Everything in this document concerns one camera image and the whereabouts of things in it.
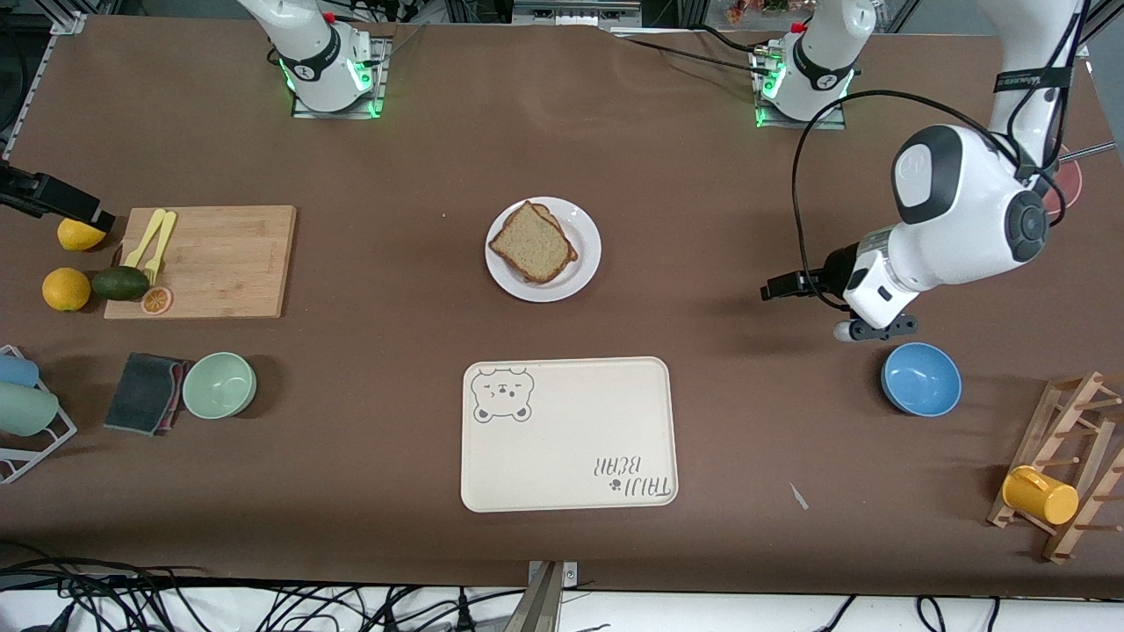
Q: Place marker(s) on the metal spoon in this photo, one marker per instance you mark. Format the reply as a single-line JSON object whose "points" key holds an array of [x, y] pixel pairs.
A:
{"points": [[1089, 153]]}

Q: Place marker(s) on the wooden cutting board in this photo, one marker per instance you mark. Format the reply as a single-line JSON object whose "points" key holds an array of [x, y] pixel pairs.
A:
{"points": [[219, 263]]}

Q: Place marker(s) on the pink bowl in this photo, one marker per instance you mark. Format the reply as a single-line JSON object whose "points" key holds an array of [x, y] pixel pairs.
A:
{"points": [[1067, 189]]}

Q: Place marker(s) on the white round plate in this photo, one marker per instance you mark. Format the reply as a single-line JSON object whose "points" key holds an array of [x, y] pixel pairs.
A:
{"points": [[584, 276]]}

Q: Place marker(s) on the yellow lemon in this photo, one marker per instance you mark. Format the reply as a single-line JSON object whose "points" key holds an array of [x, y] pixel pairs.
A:
{"points": [[77, 237], [66, 290]]}

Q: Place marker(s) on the pale green bowl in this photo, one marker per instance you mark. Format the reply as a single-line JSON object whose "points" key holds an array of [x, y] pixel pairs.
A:
{"points": [[219, 386]]}

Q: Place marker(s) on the yellow plastic knife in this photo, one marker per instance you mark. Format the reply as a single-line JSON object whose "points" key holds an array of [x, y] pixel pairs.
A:
{"points": [[143, 239]]}

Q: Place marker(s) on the white tape scrap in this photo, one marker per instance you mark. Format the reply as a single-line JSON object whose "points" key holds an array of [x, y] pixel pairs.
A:
{"points": [[798, 497]]}

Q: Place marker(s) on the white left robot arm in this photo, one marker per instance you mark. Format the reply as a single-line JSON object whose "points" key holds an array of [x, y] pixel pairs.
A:
{"points": [[957, 219]]}

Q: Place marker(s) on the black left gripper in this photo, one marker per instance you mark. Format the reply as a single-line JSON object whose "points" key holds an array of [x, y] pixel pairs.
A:
{"points": [[831, 271]]}

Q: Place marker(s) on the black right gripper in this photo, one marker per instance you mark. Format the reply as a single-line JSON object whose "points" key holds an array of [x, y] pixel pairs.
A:
{"points": [[42, 195]]}

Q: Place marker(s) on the pale green cup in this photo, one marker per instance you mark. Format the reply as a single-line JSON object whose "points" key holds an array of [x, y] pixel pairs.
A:
{"points": [[25, 409]]}

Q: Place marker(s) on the blue bowl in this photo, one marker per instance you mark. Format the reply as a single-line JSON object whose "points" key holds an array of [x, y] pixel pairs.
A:
{"points": [[920, 379]]}

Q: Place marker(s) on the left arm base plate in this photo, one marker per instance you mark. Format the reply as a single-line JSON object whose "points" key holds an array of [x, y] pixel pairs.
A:
{"points": [[803, 125]]}

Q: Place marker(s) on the orange slice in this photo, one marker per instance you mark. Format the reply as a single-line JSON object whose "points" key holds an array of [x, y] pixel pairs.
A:
{"points": [[157, 301]]}

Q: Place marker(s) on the plain bread slice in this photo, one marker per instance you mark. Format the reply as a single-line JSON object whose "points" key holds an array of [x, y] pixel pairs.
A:
{"points": [[531, 241]]}

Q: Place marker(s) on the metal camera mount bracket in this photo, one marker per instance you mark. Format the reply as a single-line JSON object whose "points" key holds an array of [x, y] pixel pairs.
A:
{"points": [[543, 601]]}

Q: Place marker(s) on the yellow mug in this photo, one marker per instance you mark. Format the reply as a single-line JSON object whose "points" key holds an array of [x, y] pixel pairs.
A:
{"points": [[1041, 496]]}

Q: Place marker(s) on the grey and pink folded cloth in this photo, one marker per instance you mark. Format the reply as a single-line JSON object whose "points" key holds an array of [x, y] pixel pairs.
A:
{"points": [[140, 395]]}

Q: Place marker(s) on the cream tray with bear print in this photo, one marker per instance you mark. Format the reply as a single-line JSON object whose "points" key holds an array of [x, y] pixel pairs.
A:
{"points": [[571, 439]]}

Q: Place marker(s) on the aluminium frame profile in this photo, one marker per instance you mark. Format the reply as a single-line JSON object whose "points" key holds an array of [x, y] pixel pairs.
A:
{"points": [[1102, 22]]}

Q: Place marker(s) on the bread slice under egg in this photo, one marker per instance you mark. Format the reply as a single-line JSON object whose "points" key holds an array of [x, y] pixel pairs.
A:
{"points": [[566, 237]]}

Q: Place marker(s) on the blue cup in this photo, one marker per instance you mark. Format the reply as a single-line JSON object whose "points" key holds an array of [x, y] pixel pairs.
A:
{"points": [[16, 370]]}

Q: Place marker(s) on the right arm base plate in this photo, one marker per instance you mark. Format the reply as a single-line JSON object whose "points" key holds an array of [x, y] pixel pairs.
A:
{"points": [[379, 79]]}

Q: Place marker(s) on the wooden cup rack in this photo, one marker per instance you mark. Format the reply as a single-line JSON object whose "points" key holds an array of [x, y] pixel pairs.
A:
{"points": [[1067, 395]]}

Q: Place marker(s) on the green avocado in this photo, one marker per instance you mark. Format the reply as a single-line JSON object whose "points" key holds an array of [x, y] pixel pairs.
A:
{"points": [[120, 283]]}

